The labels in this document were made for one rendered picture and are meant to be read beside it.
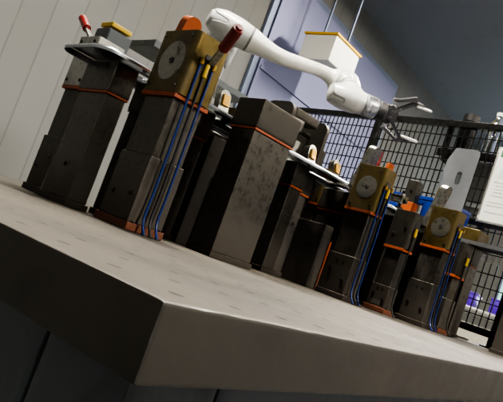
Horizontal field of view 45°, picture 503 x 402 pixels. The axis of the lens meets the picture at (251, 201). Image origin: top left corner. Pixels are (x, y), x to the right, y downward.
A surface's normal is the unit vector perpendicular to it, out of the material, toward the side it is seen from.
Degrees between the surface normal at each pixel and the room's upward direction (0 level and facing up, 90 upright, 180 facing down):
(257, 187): 90
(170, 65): 90
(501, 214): 90
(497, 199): 90
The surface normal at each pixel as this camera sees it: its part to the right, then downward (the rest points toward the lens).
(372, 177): -0.66, -0.30
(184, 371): 0.76, 0.22
